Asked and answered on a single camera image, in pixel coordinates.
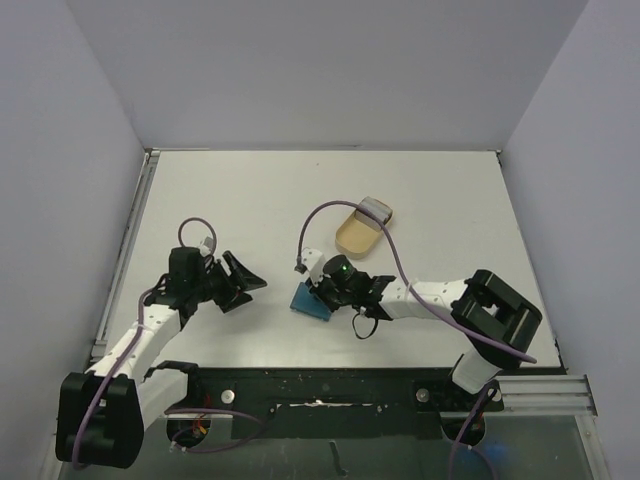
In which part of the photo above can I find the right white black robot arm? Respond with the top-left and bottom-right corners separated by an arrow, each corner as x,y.
297,248 -> 543,409

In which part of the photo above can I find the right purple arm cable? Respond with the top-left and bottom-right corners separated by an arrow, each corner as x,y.
294,199 -> 539,364

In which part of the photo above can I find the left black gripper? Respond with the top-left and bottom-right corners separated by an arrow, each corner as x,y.
191,252 -> 265,311

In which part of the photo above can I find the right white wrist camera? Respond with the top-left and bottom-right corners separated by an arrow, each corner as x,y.
294,247 -> 326,286

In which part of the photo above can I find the right aluminium rail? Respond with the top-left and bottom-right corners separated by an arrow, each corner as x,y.
493,375 -> 598,416

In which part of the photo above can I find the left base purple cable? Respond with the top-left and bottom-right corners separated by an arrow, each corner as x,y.
164,407 -> 276,455

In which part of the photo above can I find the tan oval wooden tray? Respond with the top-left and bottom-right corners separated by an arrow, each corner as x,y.
335,209 -> 383,260

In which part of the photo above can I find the left aluminium rail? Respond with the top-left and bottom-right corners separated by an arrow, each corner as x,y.
89,149 -> 161,363

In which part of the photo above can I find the stack of cards in tray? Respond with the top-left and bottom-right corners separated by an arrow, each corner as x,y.
355,196 -> 393,230

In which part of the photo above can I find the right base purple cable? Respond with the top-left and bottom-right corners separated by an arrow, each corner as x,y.
447,382 -> 501,480

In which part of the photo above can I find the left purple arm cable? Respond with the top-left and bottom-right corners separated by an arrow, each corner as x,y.
72,217 -> 219,471

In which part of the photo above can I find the blue card holder wallet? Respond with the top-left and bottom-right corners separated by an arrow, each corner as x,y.
289,283 -> 332,322

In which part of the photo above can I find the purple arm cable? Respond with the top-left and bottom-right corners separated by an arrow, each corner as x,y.
294,199 -> 539,364
72,217 -> 219,471

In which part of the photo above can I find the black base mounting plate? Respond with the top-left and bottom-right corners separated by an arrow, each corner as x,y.
164,367 -> 504,441

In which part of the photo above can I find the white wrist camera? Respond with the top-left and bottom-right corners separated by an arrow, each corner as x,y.
294,247 -> 326,286
198,236 -> 216,257

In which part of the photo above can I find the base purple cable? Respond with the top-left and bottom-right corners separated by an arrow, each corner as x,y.
164,407 -> 276,455
447,382 -> 501,480

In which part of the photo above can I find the aluminium rail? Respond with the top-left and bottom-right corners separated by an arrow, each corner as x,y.
493,375 -> 598,416
89,149 -> 161,363

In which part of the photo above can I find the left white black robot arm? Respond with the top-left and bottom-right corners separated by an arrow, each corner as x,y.
55,246 -> 267,469

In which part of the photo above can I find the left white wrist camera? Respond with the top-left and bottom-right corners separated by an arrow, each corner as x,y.
198,236 -> 216,257

